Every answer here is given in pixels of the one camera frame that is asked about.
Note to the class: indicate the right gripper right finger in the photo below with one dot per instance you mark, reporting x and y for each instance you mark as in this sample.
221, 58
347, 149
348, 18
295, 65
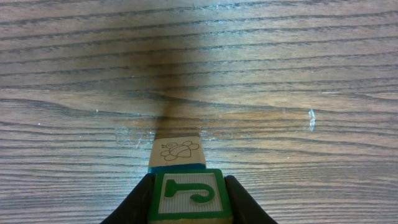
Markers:
245, 209

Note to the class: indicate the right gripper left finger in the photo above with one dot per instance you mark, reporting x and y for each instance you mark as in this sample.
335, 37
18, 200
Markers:
135, 207

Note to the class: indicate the wooden block airplane drawing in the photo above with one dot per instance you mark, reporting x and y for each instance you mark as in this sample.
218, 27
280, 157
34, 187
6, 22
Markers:
190, 196

